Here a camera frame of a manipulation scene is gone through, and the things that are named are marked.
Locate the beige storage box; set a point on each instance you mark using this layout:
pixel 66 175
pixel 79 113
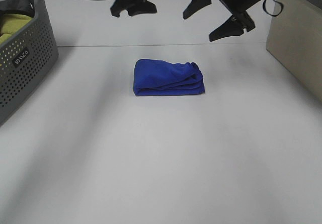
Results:
pixel 294 39

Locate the black cloth in basket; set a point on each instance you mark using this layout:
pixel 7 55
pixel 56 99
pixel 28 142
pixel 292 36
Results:
pixel 17 9

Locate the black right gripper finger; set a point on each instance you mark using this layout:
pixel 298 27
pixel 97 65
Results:
pixel 194 6
pixel 226 30

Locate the grey perforated plastic basket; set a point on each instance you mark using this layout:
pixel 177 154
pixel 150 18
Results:
pixel 26 58

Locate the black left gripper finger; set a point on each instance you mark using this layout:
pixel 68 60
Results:
pixel 120 5
pixel 141 7

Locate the yellow-green towel in basket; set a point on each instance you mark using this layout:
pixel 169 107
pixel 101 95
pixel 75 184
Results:
pixel 11 23

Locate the blue microfiber towel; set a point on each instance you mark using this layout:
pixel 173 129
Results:
pixel 160 78

